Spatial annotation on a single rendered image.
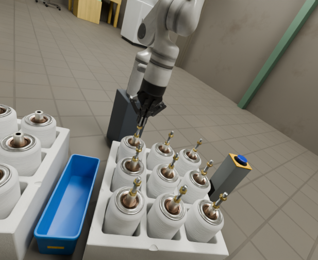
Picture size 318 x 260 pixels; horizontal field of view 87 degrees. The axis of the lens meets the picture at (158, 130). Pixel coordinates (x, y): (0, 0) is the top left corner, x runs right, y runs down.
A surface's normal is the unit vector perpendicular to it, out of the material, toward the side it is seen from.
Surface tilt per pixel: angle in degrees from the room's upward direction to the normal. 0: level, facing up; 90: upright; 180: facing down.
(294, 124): 90
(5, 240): 90
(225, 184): 90
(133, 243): 0
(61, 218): 0
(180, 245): 0
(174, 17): 98
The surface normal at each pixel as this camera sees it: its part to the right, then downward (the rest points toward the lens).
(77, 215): 0.33, -0.80
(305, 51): -0.79, 0.06
